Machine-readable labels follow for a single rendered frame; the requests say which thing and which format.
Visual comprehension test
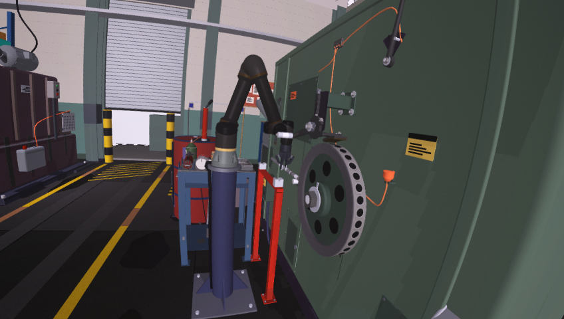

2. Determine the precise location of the green header machine body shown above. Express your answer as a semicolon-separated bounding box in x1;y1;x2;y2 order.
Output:
262;0;564;319

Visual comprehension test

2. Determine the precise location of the long orange cable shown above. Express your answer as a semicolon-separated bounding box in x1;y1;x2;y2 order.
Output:
317;5;404;136

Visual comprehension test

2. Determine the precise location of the black brake lever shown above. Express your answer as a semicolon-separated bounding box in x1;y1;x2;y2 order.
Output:
292;90;331;142

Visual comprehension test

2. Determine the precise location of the dark maroon machine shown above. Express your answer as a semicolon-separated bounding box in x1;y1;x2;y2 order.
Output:
0;64;88;207

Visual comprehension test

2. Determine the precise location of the yellow black warning plate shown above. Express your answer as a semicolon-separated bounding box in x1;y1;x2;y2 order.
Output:
404;132;439;162

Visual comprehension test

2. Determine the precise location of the black hanging cable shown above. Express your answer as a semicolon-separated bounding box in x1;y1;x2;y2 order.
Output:
15;0;40;54

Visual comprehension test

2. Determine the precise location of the thin orange cable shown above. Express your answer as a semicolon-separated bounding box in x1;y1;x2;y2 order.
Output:
33;110;72;148

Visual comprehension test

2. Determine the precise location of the green brake bracket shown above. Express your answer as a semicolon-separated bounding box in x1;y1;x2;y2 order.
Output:
327;90;358;117

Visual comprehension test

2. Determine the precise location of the yellow black bollard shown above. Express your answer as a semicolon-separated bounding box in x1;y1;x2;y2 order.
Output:
165;112;176;166
102;108;114;164

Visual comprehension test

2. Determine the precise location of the red drum pump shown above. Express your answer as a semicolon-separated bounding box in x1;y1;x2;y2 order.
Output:
200;98;215;143

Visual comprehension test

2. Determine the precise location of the grey barring bar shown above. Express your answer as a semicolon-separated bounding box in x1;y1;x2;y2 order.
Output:
269;158;301;184

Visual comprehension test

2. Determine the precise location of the orange plug with cable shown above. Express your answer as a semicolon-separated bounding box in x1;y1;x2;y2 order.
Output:
365;169;396;208

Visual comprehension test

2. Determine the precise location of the red bar rest stand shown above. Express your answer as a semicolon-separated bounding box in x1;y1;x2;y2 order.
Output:
250;161;285;306

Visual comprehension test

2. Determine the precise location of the grey perforated panel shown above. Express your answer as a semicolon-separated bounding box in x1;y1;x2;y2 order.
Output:
61;110;76;134

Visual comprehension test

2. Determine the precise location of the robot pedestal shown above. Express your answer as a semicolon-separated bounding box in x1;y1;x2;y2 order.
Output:
190;166;258;319

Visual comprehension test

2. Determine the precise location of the blue steel cart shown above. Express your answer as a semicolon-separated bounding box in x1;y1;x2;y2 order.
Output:
176;161;258;268

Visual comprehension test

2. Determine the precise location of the grey roller shutter door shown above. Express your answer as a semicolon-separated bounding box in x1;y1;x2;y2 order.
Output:
104;0;189;114

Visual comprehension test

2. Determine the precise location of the green wall cabinet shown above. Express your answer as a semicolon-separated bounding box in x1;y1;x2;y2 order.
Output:
148;113;169;154

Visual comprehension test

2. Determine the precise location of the grey green flywheel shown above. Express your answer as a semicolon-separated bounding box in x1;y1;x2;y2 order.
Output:
297;142;368;258

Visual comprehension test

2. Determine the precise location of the blue shelf rack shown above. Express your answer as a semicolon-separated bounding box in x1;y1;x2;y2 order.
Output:
0;10;16;48

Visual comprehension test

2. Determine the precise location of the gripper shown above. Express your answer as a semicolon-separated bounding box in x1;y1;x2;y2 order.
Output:
274;138;295;169

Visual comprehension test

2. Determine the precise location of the red oil drum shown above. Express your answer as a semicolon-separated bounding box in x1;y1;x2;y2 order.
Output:
172;134;217;222

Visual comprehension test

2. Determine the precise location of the red white wall sign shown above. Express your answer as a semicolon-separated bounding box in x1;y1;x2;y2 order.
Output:
245;82;275;108

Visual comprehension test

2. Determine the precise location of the grey electric motor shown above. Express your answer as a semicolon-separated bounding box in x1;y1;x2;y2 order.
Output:
0;44;40;72

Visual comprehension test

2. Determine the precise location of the black hinged rod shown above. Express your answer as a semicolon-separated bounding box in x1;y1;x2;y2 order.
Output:
381;0;407;68

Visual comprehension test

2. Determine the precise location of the grey junction box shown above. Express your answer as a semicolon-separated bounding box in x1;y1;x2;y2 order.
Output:
15;145;48;173

